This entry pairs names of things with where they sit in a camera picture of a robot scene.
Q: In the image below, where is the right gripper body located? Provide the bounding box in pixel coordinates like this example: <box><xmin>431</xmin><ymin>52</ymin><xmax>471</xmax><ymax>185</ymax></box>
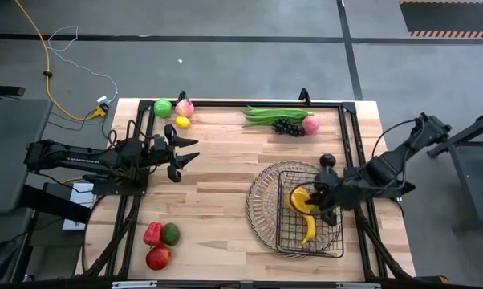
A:
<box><xmin>315</xmin><ymin>167</ymin><xmax>349</xmax><ymax>228</ymax></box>

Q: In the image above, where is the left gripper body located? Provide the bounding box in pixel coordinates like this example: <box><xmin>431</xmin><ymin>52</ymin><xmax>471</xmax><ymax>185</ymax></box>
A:
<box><xmin>144</xmin><ymin>123</ymin><xmax>183</xmax><ymax>184</ymax></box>

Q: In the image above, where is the yellow starfruit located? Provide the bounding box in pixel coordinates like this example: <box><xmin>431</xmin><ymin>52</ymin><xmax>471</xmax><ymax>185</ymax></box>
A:
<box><xmin>283</xmin><ymin>186</ymin><xmax>313</xmax><ymax>216</ymax></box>

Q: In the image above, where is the yellow banana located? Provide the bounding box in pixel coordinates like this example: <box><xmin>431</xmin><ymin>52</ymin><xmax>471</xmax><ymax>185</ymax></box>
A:
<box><xmin>300</xmin><ymin>211</ymin><xmax>318</xmax><ymax>245</ymax></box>

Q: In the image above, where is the dark green round fruit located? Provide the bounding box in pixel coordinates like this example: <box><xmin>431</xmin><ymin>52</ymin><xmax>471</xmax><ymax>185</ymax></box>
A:
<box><xmin>319</xmin><ymin>153</ymin><xmax>337</xmax><ymax>169</ymax></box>

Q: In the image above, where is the pink peach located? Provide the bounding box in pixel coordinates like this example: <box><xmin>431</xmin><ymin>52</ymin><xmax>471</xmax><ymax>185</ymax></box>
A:
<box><xmin>301</xmin><ymin>115</ymin><xmax>321</xmax><ymax>136</ymax></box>
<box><xmin>174</xmin><ymin>99</ymin><xmax>195</xmax><ymax>119</ymax></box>

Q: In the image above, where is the green apple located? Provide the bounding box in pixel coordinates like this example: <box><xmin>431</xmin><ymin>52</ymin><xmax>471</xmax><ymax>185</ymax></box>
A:
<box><xmin>152</xmin><ymin>98</ymin><xmax>173</xmax><ymax>120</ymax></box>

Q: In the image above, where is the black grape bunch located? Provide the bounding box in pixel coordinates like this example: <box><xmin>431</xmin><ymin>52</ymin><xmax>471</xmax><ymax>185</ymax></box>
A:
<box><xmin>271</xmin><ymin>117</ymin><xmax>306</xmax><ymax>138</ymax></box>

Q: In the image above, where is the green avocado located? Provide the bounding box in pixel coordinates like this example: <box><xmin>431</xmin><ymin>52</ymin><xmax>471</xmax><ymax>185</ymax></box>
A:
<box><xmin>161</xmin><ymin>222</ymin><xmax>181</xmax><ymax>246</ymax></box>

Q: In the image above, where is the red bell pepper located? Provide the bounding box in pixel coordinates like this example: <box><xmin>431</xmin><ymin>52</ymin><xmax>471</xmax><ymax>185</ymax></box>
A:
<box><xmin>143</xmin><ymin>221</ymin><xmax>165</xmax><ymax>246</ymax></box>

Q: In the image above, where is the green bean bunch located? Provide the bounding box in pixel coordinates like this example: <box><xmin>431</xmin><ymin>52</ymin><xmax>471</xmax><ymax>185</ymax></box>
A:
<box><xmin>241</xmin><ymin>105</ymin><xmax>315</xmax><ymax>128</ymax></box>

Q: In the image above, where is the red apple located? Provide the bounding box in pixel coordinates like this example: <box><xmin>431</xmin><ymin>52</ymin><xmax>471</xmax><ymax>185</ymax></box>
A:
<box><xmin>145</xmin><ymin>245</ymin><xmax>173</xmax><ymax>271</ymax></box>

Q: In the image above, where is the round woven placemat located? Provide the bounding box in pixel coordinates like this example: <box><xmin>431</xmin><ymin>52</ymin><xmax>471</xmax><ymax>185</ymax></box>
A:
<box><xmin>245</xmin><ymin>160</ymin><xmax>345</xmax><ymax>258</ymax></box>

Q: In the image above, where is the white box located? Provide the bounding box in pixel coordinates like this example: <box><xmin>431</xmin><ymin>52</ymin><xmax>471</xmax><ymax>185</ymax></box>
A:
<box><xmin>63</xmin><ymin>182</ymin><xmax>96</xmax><ymax>232</ymax></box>

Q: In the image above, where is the black desk leg beam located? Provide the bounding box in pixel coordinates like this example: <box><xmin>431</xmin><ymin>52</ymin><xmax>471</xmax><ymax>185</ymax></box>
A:
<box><xmin>18</xmin><ymin>182</ymin><xmax>93</xmax><ymax>225</ymax></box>

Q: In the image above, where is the grey desk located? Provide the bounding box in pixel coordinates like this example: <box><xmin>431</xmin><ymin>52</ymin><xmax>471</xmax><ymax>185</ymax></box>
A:
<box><xmin>0</xmin><ymin>98</ymin><xmax>53</xmax><ymax>214</ymax></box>

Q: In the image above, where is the black flat bar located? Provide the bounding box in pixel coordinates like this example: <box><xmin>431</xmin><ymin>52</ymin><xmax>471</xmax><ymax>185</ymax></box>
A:
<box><xmin>0</xmin><ymin>85</ymin><xmax>26</xmax><ymax>98</ymax></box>

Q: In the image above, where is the black hazard-striped floor mat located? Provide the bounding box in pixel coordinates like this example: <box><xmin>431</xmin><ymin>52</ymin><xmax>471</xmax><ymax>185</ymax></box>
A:
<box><xmin>399</xmin><ymin>0</ymin><xmax>483</xmax><ymax>39</ymax></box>

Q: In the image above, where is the black wire basket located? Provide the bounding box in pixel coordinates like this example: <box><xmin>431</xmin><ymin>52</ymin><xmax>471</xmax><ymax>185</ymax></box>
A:
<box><xmin>275</xmin><ymin>170</ymin><xmax>345</xmax><ymax>258</ymax></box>

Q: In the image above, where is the black aluminium table frame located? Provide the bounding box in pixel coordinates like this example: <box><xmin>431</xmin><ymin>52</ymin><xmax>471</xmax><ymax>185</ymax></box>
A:
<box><xmin>75</xmin><ymin>98</ymin><xmax>417</xmax><ymax>289</ymax></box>

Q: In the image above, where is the silver metal bracket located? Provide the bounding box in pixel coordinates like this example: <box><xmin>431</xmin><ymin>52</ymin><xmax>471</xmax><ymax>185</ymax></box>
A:
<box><xmin>111</xmin><ymin>280</ymin><xmax>158</xmax><ymax>289</ymax></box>
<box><xmin>335</xmin><ymin>282</ymin><xmax>381</xmax><ymax>289</ymax></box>

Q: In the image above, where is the thin white cable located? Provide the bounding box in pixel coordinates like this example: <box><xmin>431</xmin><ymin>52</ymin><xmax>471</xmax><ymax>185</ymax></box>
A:
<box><xmin>46</xmin><ymin>25</ymin><xmax>120</xmax><ymax>104</ymax></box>

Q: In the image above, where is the black desk frame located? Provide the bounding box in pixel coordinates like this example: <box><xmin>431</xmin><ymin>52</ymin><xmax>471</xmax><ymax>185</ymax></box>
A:
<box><xmin>425</xmin><ymin>108</ymin><xmax>483</xmax><ymax>234</ymax></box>

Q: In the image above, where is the yellow extension cable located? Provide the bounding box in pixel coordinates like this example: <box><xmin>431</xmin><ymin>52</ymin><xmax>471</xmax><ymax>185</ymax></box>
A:
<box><xmin>13</xmin><ymin>0</ymin><xmax>106</xmax><ymax>121</ymax></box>

